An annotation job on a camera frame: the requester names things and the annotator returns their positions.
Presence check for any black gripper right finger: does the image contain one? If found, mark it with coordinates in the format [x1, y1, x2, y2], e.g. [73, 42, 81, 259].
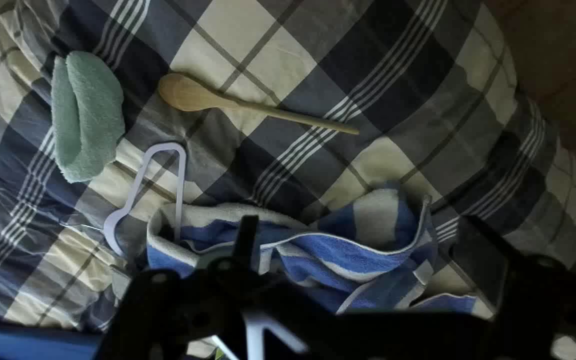
[448, 213, 524, 311]

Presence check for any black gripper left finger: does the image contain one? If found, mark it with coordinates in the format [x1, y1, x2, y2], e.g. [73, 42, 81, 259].
[232, 213, 261, 269]

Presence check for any wooden spoon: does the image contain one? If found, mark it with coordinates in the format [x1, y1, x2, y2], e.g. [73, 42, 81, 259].
[155, 70, 363, 137]

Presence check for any white plastic clothes hanger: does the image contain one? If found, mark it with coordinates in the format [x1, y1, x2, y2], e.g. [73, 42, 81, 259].
[101, 140, 188, 258]

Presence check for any blue white striped towel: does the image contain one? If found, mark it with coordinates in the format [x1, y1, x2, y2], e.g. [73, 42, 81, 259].
[144, 185, 495, 317]

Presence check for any light green towel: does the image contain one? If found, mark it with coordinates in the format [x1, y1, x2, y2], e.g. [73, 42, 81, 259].
[49, 49, 128, 184]

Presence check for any plaid bedspread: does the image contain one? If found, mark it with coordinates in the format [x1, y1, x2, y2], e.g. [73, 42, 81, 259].
[0, 0, 576, 335]

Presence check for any blue mat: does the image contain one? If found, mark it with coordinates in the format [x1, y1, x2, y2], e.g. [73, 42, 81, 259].
[0, 322, 104, 360]

